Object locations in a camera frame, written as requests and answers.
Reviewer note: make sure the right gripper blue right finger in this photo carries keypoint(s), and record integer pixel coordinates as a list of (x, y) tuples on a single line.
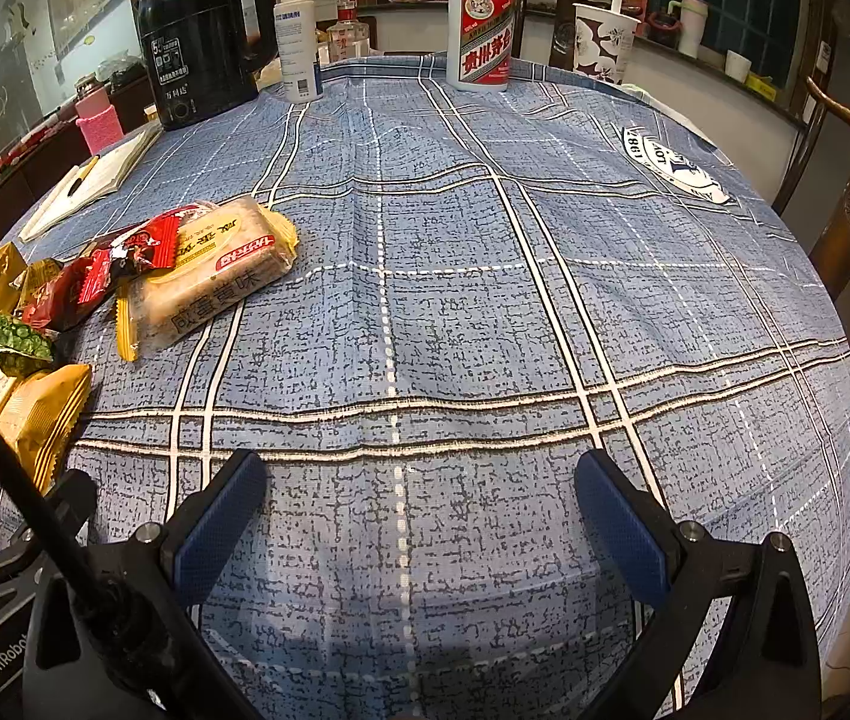
[(634, 529)]

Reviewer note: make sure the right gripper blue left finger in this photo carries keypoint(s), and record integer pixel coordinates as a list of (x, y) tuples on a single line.
[(205, 529)]

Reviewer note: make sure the gold brown biscuit pack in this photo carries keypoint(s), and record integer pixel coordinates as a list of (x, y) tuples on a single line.
[(39, 417)]

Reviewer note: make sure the green pea snack packet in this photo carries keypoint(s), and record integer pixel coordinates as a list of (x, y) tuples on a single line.
[(23, 350)]

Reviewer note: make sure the large yellow cracker pack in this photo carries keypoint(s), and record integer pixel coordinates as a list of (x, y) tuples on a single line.
[(224, 253)]

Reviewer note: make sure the dark red foil snack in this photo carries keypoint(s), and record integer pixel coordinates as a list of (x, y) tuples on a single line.
[(69, 297)]

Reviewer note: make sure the red chocolate bar wrapper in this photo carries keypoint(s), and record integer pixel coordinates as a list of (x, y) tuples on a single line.
[(149, 245)]

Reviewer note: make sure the blue plaid tablecloth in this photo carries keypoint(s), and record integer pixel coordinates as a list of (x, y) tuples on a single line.
[(487, 286)]

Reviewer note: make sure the open white notebook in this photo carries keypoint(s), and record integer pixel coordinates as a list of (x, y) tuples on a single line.
[(107, 177)]

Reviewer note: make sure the dark wooden sideboard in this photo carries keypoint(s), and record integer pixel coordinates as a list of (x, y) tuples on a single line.
[(30, 169)]

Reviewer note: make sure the black yellow pen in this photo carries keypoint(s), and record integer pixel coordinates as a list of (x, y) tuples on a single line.
[(83, 175)]

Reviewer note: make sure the pink sleeved water bottle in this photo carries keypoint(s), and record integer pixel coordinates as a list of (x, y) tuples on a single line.
[(98, 121)]

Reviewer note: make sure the black electric kettle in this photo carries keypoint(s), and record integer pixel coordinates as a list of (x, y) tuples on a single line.
[(201, 55)]

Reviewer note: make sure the white paper cup with straw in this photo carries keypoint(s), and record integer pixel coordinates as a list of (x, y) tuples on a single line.
[(604, 38)]

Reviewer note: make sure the small clear glass bottle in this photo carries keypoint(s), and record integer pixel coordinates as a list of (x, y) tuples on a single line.
[(348, 37)]

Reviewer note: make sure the white spray bottle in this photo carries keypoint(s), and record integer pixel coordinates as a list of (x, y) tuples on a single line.
[(296, 34)]

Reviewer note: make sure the white tumbler on sill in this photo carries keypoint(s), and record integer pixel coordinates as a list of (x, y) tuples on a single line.
[(692, 16)]

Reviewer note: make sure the white red liquor bottle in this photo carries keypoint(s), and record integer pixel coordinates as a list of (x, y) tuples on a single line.
[(479, 43)]

